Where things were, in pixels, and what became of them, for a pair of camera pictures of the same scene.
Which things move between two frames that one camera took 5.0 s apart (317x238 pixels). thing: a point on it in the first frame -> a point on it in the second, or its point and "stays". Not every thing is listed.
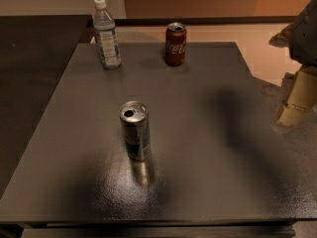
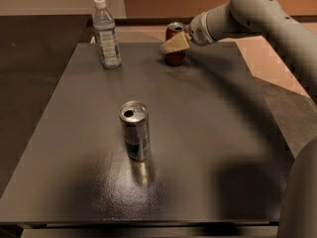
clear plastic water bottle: [104, 28] stays
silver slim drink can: [134, 116] stays
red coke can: [175, 44] stays
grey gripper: [305, 37] -> [198, 31]
